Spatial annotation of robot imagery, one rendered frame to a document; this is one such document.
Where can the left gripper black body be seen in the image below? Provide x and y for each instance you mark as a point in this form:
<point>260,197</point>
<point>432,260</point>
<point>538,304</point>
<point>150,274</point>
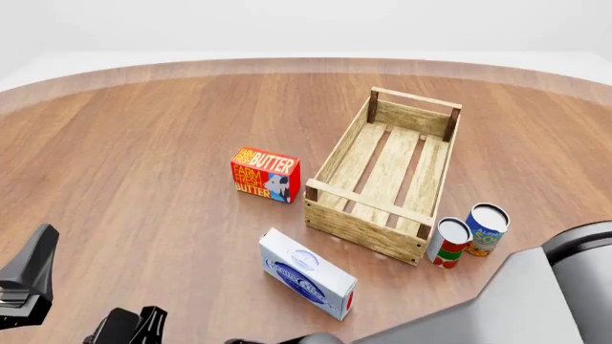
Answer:
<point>19,308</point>

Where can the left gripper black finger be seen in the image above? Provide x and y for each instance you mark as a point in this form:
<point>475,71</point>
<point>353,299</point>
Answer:
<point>37,258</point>
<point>150,326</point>

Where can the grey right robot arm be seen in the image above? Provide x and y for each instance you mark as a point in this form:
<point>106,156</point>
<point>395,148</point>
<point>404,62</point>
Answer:
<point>540,297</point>

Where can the wooden slat tray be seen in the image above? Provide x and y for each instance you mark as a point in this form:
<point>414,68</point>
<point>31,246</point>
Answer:
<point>387,179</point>

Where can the white cream cheese box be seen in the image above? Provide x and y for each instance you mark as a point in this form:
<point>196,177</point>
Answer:
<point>306,272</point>

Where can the red butter box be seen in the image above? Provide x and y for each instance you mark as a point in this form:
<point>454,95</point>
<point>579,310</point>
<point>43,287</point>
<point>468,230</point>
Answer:
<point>266,175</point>

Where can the red tomato tin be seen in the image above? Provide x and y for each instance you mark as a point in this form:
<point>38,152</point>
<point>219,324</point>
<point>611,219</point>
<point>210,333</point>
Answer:
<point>448,249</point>

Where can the blue soup tin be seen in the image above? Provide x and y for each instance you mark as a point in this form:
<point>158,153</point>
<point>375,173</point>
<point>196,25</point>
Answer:
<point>487,229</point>

